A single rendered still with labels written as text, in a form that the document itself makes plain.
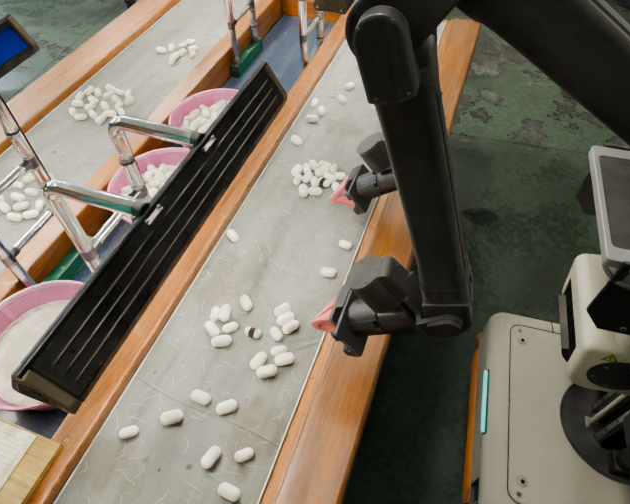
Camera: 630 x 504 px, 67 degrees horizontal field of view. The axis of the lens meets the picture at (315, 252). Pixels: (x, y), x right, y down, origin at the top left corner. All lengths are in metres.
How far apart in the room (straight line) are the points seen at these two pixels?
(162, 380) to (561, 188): 2.02
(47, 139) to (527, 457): 1.52
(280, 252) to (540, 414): 0.84
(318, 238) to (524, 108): 2.05
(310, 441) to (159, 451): 0.25
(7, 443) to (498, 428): 1.11
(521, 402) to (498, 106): 1.84
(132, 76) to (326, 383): 1.17
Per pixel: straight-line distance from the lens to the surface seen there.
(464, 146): 2.57
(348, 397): 0.85
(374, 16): 0.37
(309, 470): 0.81
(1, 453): 0.95
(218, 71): 1.64
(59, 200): 0.76
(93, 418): 0.92
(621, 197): 0.85
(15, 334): 1.11
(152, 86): 1.61
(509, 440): 1.42
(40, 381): 0.57
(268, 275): 1.01
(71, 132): 1.51
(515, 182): 2.44
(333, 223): 1.09
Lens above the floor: 1.55
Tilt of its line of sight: 52 degrees down
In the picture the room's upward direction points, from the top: 1 degrees counter-clockwise
